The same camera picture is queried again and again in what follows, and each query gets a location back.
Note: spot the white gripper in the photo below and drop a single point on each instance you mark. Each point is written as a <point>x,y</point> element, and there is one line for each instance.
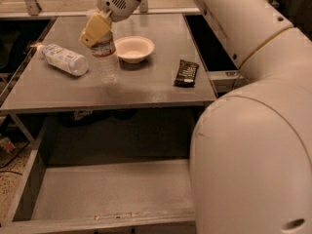
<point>114,3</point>

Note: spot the clear water bottle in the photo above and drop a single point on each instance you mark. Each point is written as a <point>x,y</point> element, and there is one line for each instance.
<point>105,59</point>

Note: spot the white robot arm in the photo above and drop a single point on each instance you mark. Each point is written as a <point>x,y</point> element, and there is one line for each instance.
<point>251,150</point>

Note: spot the white labelled lying bottle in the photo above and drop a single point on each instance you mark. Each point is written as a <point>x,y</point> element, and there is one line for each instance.
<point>64,59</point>

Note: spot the grey counter cabinet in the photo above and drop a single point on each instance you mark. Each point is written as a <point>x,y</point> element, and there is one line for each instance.
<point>43,88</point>

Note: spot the grey open drawer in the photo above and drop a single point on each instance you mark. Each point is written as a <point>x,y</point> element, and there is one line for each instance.
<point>111,177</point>

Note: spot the white paper bowl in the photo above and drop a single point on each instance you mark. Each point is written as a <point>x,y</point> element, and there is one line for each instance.
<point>134,49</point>

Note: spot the black snack bar wrapper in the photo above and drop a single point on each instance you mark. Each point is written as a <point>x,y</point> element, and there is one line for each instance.
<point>186,74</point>

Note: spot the metal back rail shelf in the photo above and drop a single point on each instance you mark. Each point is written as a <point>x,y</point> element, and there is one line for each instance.
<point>50,8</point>

